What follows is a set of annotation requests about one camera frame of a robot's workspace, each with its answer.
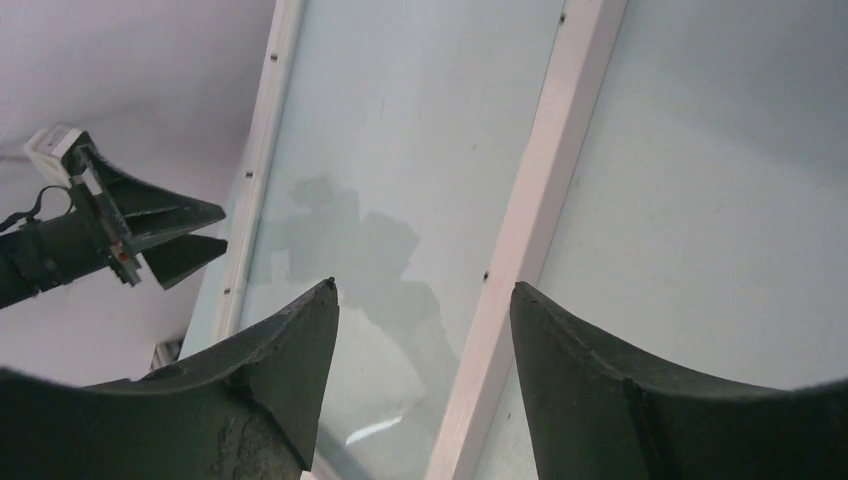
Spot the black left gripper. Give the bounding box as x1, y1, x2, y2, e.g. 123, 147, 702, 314
1, 132, 228, 309

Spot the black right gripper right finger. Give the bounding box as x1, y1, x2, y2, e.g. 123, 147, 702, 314
510, 282, 847, 479

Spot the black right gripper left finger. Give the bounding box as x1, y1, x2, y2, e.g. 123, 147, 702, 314
1, 278, 340, 479

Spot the aluminium corner rail left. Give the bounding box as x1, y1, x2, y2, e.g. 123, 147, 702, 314
149, 338, 184, 372

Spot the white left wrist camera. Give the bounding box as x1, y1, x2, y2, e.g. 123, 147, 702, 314
23, 123, 83, 187

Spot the white picture frame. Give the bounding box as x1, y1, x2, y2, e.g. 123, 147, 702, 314
184, 1, 626, 479

